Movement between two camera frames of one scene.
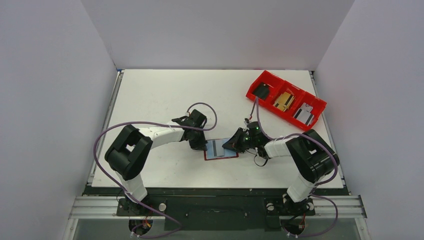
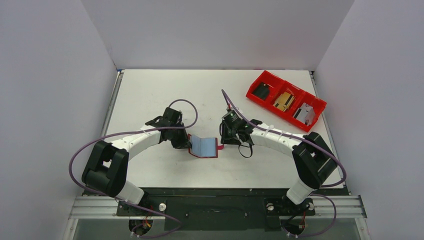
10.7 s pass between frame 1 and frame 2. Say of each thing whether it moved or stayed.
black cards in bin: stayed
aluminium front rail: stayed
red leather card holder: moved
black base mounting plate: stayed
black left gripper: moved
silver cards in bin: stayed
